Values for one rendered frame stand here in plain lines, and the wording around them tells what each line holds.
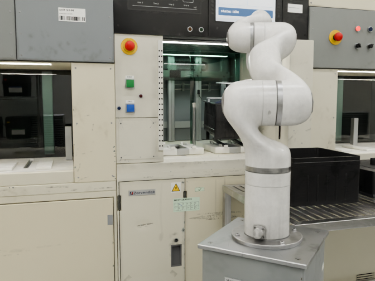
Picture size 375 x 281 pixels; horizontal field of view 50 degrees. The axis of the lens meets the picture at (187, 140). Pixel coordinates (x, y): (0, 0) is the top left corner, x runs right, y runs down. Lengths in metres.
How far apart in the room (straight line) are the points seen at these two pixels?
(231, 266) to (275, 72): 0.53
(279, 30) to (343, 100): 1.35
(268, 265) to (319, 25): 1.28
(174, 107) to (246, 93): 1.57
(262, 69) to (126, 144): 0.74
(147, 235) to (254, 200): 0.80
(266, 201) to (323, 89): 1.05
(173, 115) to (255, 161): 1.57
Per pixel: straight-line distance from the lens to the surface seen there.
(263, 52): 1.22
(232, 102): 1.03
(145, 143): 1.69
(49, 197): 1.70
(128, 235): 1.76
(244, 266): 1.05
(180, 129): 2.65
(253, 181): 1.06
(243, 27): 1.38
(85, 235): 1.74
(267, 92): 1.03
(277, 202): 1.06
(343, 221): 1.36
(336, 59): 2.05
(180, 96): 2.64
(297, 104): 1.03
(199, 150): 1.96
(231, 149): 2.01
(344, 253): 2.23
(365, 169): 1.73
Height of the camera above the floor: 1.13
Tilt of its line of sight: 6 degrees down
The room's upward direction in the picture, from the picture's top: straight up
